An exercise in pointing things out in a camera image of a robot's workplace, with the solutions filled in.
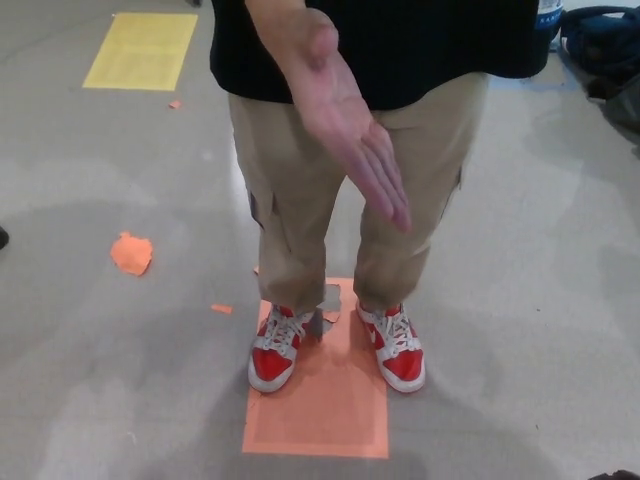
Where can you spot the person's right hand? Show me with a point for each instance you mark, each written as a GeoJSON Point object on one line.
{"type": "Point", "coordinates": [340, 115]}

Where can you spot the robot right black hand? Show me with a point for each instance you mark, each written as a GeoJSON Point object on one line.
{"type": "Point", "coordinates": [620, 475]}

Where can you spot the person's right forearm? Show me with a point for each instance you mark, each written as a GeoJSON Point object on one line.
{"type": "Point", "coordinates": [280, 30]}

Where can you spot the person's left red white sneaker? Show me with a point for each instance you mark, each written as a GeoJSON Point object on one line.
{"type": "Point", "coordinates": [397, 360]}

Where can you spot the person's red white sneaker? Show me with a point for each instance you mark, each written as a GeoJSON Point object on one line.
{"type": "Point", "coordinates": [272, 360]}
{"type": "Point", "coordinates": [397, 360]}

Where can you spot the person's right red white sneaker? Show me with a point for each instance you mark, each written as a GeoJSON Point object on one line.
{"type": "Point", "coordinates": [272, 360]}

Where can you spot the khaki cargo pants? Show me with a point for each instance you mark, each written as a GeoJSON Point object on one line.
{"type": "Point", "coordinates": [295, 200]}

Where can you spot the yellow paper floor marker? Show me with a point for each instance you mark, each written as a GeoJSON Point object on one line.
{"type": "Point", "coordinates": [140, 50]}

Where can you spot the small orange paper strip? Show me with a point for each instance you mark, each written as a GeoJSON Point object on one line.
{"type": "Point", "coordinates": [221, 309]}

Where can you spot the white container with blue label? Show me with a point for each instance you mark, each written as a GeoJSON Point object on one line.
{"type": "Point", "coordinates": [550, 20]}

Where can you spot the crumpled orange paper piece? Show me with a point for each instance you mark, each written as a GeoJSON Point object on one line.
{"type": "Point", "coordinates": [131, 254]}

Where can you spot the dark blue bag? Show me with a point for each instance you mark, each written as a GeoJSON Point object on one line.
{"type": "Point", "coordinates": [600, 45]}

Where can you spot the orange paper floor marker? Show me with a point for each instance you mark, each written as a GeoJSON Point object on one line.
{"type": "Point", "coordinates": [325, 410]}

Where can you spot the black shoe tip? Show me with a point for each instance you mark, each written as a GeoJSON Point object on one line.
{"type": "Point", "coordinates": [3, 238]}

